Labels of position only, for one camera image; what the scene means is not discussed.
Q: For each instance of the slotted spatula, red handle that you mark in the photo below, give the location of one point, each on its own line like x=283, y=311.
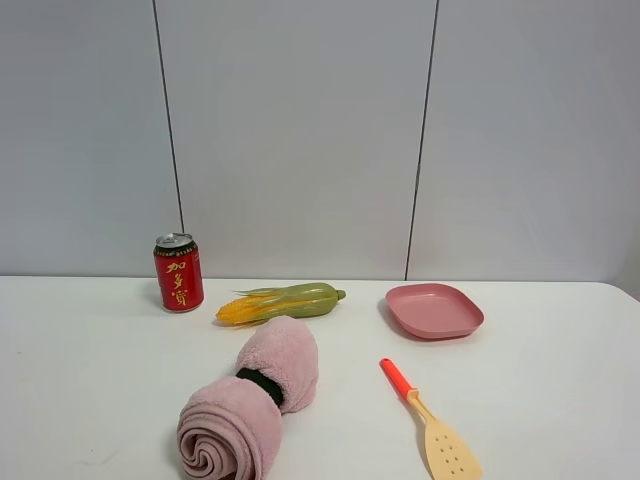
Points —
x=447, y=454

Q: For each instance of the pink square plate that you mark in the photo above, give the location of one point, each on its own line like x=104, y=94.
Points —
x=434, y=311

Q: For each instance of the rolled pink towel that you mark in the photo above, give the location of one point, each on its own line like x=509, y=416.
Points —
x=231, y=428

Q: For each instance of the toy corn cob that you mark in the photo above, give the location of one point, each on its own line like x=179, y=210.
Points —
x=300, y=301

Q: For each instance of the black band on towel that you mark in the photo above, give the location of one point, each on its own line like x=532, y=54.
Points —
x=271, y=387

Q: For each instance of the red drink can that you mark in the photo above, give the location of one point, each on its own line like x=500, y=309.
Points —
x=178, y=271

